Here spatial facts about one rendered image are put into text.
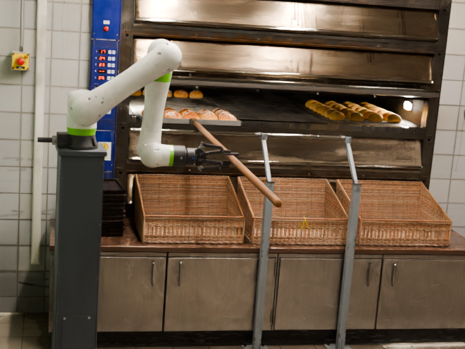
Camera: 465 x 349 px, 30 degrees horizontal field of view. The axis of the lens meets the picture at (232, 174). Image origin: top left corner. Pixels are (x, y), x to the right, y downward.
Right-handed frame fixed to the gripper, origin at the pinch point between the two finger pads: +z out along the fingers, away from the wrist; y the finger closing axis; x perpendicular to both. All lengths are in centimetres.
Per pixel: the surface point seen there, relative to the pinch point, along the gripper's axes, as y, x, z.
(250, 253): 65, -66, 31
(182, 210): 54, -112, 1
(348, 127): 2, -118, 99
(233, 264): 71, -65, 22
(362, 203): 47, -111, 111
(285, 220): 47, -69, 50
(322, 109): -3, -153, 94
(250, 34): -49, -120, 34
